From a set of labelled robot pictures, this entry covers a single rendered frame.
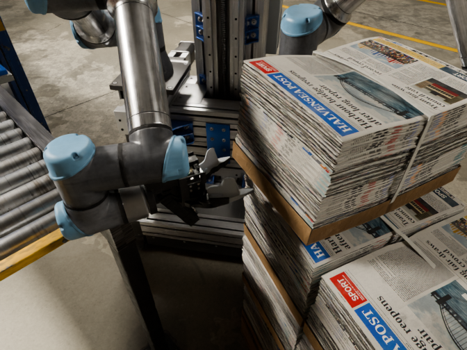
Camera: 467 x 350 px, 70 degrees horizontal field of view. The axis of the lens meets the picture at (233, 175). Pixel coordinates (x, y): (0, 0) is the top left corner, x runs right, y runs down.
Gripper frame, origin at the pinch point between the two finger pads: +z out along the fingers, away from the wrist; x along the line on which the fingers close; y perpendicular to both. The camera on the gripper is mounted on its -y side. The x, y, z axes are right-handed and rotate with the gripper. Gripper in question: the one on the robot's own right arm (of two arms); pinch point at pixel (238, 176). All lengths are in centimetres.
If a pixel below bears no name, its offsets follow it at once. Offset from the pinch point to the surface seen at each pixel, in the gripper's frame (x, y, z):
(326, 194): -21.5, 12.0, 4.6
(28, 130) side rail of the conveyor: 47, -5, -43
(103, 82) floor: 246, -86, -12
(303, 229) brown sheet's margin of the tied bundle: -20.1, 3.0, 2.7
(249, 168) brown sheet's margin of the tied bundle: -1.4, 2.7, 1.9
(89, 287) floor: 47, -85, -48
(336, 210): -21.2, 6.5, 8.1
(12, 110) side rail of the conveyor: 61, -5, -47
